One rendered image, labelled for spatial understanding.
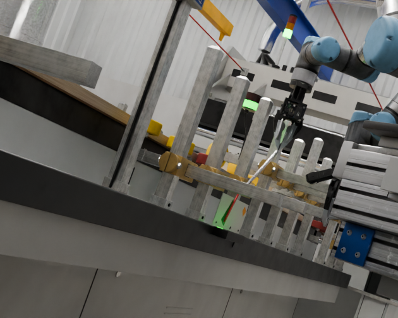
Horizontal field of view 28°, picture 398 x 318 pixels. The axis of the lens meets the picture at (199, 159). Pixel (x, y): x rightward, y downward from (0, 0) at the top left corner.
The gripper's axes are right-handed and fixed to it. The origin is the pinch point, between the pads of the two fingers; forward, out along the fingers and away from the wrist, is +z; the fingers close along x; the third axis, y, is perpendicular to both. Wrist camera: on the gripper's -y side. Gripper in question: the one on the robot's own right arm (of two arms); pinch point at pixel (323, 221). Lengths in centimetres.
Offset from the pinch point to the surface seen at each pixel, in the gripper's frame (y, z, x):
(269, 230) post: -28, 6, 44
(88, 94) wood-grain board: -45, -8, -76
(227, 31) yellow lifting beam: -264, -184, 485
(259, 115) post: -27.9, -25.5, -5.9
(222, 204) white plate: -26.0, 5.1, -17.9
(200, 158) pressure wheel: -43.0, -7.4, -3.9
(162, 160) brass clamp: -30, 1, -59
